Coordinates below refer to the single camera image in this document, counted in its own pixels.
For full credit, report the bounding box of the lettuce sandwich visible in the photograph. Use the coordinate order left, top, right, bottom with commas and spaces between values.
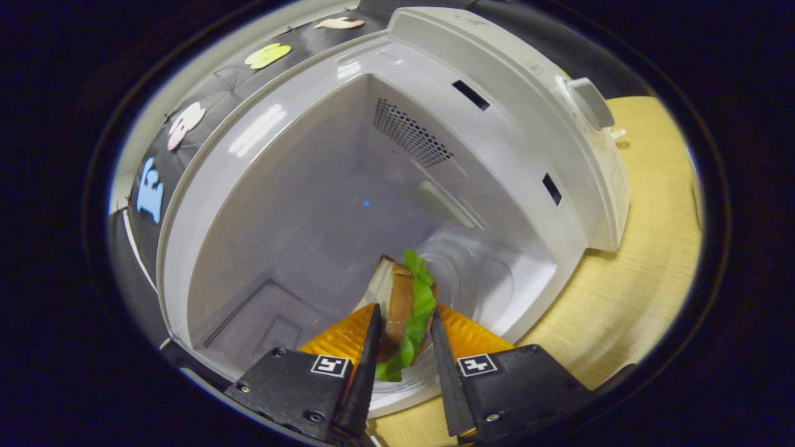
354, 250, 439, 383

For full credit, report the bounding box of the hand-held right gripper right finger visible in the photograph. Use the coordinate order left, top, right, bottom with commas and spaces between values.
430, 303, 594, 445

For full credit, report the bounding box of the white microwave oven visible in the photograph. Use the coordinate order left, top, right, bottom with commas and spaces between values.
155, 6, 632, 420

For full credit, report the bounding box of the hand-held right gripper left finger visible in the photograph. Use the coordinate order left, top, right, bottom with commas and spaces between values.
224, 302, 384, 445

